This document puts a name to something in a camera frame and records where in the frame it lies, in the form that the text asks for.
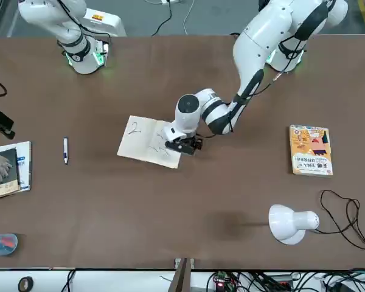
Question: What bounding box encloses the white lined notebook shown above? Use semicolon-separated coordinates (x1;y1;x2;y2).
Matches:
117;115;182;169

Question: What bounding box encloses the clear plastic pen cup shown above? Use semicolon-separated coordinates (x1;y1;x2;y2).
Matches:
0;232;19;258

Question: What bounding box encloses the circuit board with red light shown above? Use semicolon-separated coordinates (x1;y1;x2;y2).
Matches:
211;269;234;290

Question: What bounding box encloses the white desk lamp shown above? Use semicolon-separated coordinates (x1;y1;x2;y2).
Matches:
268;204;321;246

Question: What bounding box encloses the yellow illustrated book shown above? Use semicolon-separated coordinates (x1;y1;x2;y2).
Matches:
289;123;334;177

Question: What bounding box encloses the white blue book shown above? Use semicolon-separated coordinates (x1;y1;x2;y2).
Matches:
0;141;32;193

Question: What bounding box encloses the black tape roll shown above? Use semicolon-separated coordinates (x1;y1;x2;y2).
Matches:
18;276;35;291

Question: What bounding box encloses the aluminium frame post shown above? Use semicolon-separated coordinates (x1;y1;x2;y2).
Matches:
171;257;196;292

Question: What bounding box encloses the dark book with hands cover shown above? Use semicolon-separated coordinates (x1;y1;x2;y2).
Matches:
0;148;21;201

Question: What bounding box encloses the black lamp cable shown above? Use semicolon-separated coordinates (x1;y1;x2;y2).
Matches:
310;189;365;251

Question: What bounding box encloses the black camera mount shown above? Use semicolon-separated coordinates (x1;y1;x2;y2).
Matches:
0;108;16;140

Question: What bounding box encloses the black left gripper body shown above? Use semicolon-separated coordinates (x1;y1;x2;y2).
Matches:
176;136;201;147

